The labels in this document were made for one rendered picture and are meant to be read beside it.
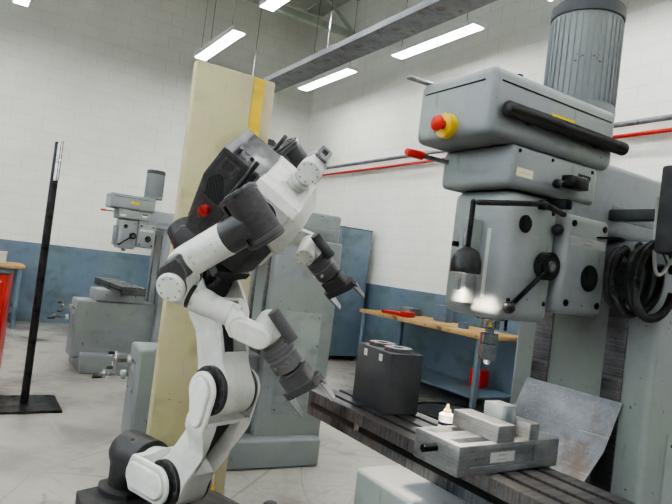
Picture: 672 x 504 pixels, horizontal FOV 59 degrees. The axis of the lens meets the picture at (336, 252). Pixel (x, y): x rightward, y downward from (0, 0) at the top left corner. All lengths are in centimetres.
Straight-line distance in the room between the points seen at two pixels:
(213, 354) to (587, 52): 133
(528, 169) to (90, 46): 951
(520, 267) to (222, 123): 192
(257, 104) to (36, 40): 760
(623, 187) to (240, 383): 121
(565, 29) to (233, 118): 175
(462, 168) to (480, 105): 20
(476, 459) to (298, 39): 1094
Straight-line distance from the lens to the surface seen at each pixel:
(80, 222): 1020
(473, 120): 143
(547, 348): 195
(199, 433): 177
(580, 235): 166
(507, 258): 148
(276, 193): 157
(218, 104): 305
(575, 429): 185
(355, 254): 891
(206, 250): 151
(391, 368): 185
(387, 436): 174
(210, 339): 177
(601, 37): 184
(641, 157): 646
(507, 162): 146
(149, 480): 196
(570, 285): 163
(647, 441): 181
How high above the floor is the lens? 139
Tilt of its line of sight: 1 degrees up
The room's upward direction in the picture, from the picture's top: 7 degrees clockwise
